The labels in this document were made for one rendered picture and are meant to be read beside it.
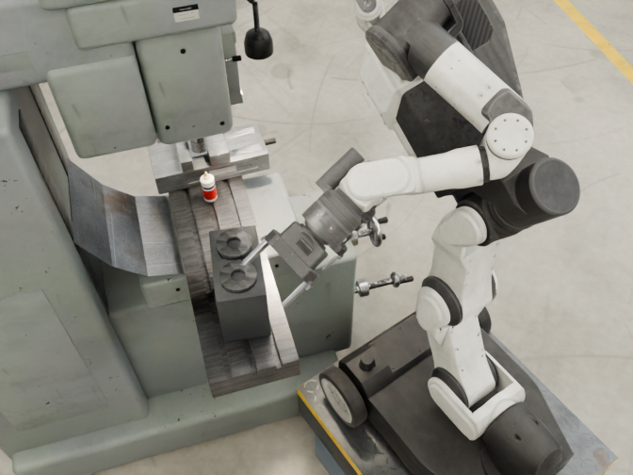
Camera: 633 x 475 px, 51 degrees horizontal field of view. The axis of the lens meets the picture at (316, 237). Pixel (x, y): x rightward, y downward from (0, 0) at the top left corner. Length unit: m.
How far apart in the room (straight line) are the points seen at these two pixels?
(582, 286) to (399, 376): 1.31
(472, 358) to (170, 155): 1.07
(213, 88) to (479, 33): 0.60
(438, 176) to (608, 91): 3.09
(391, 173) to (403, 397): 1.06
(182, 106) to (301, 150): 1.98
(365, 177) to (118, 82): 0.62
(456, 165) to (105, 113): 0.80
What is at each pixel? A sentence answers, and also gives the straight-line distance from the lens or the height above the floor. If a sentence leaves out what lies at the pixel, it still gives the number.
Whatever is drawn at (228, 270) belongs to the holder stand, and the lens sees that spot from 1.60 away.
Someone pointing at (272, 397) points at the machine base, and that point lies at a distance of 2.48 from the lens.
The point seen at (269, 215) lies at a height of 0.88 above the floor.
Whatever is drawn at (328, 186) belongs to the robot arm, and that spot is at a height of 1.57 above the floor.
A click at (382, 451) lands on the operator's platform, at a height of 0.40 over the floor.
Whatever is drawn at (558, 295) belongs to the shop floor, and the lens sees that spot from 3.11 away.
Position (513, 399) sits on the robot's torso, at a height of 0.73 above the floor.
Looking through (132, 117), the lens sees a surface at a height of 1.45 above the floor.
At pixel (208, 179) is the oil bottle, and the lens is 1.96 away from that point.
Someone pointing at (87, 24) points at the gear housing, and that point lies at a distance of 1.44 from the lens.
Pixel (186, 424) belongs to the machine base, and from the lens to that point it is 2.49.
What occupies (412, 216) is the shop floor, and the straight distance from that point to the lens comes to 3.24.
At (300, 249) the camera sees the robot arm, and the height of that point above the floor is 1.50.
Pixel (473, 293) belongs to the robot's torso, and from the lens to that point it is 1.68.
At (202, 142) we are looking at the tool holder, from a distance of 1.79.
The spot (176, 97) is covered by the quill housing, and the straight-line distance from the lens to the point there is 1.58.
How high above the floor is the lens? 2.44
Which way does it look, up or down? 51 degrees down
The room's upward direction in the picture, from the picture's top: 1 degrees counter-clockwise
